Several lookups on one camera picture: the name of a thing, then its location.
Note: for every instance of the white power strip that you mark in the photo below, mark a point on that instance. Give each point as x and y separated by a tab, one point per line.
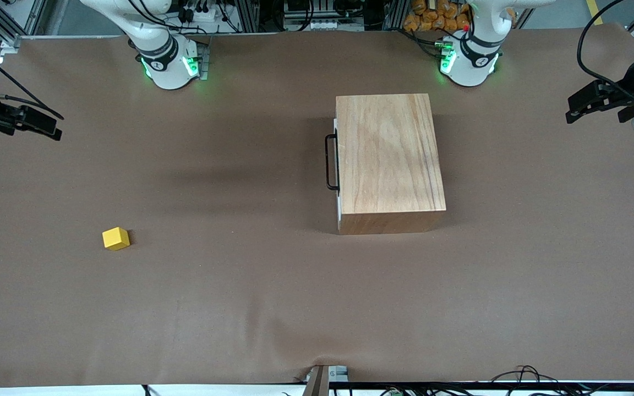
201	16

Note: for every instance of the light wooden drawer cabinet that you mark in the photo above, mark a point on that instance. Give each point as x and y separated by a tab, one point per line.
388	159

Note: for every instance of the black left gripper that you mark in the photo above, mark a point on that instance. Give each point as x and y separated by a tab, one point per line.
631	92

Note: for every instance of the yellow cube block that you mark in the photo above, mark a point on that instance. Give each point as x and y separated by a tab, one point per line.
115	239

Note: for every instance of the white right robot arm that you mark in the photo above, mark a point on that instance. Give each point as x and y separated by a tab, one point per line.
168	66

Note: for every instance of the pile of orange lumpy items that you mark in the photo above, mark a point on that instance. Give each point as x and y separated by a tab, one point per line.
432	19

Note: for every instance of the metal table edge bracket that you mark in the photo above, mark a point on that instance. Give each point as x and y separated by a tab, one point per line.
317	385

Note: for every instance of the aluminium frame post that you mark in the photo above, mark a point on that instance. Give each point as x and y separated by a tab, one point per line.
248	16
394	14

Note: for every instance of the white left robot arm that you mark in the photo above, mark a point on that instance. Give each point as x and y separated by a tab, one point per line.
471	60

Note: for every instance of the brown table cover sheet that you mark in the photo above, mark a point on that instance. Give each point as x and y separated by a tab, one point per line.
240	286

